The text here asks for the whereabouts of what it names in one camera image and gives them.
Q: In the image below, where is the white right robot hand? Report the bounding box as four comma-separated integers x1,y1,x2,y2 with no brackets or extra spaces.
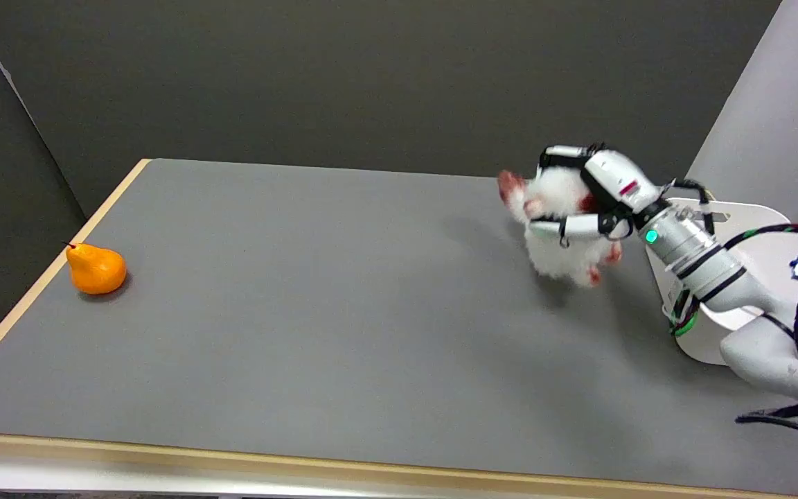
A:
528,143,664,249

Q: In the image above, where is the white fluffy plush toy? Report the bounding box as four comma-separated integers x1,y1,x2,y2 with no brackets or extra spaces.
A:
497,167,624,288

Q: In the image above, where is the orange toy pear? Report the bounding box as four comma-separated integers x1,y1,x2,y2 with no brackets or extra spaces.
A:
65,242,127,296

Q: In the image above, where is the black cable on table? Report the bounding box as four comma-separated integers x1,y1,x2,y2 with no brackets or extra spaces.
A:
736,402,798,444

